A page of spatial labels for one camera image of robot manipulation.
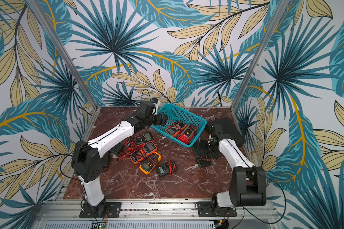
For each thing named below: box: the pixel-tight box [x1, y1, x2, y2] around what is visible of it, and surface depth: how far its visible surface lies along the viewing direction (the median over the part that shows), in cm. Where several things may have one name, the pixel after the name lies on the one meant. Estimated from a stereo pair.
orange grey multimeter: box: [164, 120, 188, 137], surface depth 102 cm
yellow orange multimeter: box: [139, 151, 162, 176], surface depth 87 cm
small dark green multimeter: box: [157, 160, 178, 177], surface depth 85 cm
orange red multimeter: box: [129, 141, 158, 165], surface depth 92 cm
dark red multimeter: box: [125, 132, 155, 152], surface depth 97 cm
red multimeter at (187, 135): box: [177, 124, 199, 145], surface depth 100 cm
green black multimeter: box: [192, 139, 213, 168], surface depth 89 cm
